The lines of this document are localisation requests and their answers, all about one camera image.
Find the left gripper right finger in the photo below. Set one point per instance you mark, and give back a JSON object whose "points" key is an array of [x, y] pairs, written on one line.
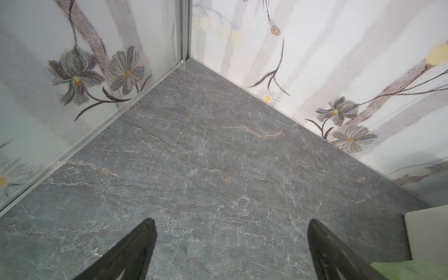
{"points": [[333, 259]]}

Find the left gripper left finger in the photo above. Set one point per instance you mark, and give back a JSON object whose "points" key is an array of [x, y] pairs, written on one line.
{"points": [[129, 259]]}

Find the green yellow pencil sharpener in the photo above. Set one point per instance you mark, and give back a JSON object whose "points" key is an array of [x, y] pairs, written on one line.
{"points": [[411, 270]]}

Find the pink pencil sharpener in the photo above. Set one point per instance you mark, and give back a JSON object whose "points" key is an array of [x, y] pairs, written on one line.
{"points": [[427, 232]]}

